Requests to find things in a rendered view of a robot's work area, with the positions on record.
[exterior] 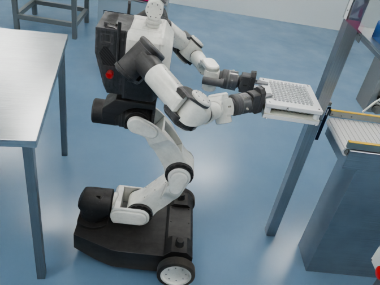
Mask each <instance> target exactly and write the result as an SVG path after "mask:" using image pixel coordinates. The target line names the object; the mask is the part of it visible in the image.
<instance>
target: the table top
mask: <svg viewBox="0 0 380 285"><path fill-rule="evenodd" d="M67 41H68V34H61V33H49V32H37V31H25V30H18V29H6V28H0V146H5V147H21V148H36V147H37V145H38V141H39V139H40V135H41V131H42V128H43V125H44V121H45V118H46V114H47V111H48V107H49V103H50V100H51V96H52V94H53V90H54V86H55V82H56V80H57V76H58V72H59V69H60V66H61V63H62V59H63V55H64V51H65V48H66V45H67Z"/></svg>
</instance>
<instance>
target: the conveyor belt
mask: <svg viewBox="0 0 380 285"><path fill-rule="evenodd" d="M326 124H327V126H328V128H329V130H330V132H331V133H332V135H333V137H334V139H335V141H336V143H337V145H338V147H339V149H340V151H341V153H342V155H344V156H346V155H345V154H344V151H345V150H346V149H349V148H346V145H347V142H348V140H352V141H361V142H366V143H375V144H380V124H378V123H369V122H361V121H356V120H348V119H339V118H329V119H328V120H327V122H326Z"/></svg>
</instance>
